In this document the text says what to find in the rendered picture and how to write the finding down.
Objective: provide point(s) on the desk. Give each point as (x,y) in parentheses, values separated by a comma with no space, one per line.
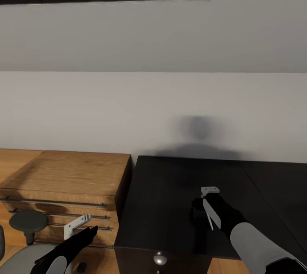
(158,215)

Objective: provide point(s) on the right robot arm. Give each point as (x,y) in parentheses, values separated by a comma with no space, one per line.
(260,254)

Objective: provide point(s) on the bookcase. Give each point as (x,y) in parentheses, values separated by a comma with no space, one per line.
(11,160)

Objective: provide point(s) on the swivel chair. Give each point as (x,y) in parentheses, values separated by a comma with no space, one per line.
(30,222)

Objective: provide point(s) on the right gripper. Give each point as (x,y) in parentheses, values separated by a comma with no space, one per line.
(198,204)

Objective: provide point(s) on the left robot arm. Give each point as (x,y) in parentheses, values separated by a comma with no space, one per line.
(56,260)

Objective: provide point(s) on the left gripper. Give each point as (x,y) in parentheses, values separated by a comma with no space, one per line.
(82,239)

